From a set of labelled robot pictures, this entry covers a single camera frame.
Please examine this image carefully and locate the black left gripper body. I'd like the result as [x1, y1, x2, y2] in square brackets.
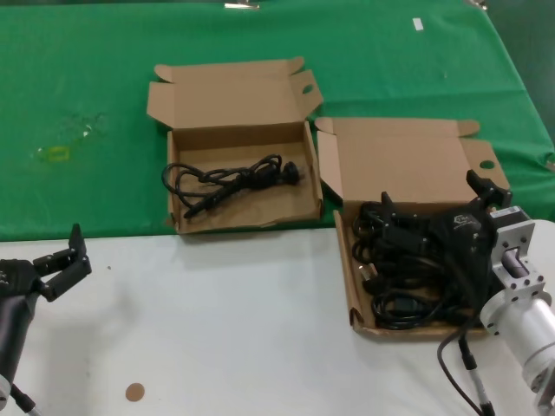
[0, 258, 45, 380]

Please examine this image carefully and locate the cardboard box with round hole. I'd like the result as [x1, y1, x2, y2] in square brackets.
[315, 115, 513, 343]

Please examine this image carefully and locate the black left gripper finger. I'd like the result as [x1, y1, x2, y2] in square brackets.
[33, 223, 88, 272]
[40, 257, 93, 302]

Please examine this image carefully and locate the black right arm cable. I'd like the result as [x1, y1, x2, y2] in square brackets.
[436, 311, 496, 416]

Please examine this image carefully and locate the black power cable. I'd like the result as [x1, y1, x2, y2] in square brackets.
[161, 154, 310, 220]
[359, 259, 483, 331]
[353, 201, 434, 270]

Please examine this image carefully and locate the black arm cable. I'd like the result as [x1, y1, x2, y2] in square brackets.
[10, 382, 41, 416]
[436, 311, 496, 416]

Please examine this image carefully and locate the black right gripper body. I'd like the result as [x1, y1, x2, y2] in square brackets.
[435, 201, 500, 309]

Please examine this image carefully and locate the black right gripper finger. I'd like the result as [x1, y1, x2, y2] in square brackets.
[380, 191, 441, 257]
[466, 169, 513, 216]

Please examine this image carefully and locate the green table cloth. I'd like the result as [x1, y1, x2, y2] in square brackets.
[0, 2, 555, 243]

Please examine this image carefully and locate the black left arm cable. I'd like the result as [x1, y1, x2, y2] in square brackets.
[10, 382, 41, 416]

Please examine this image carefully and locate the cardboard box with oval hole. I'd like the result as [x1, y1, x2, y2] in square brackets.
[146, 55, 325, 236]

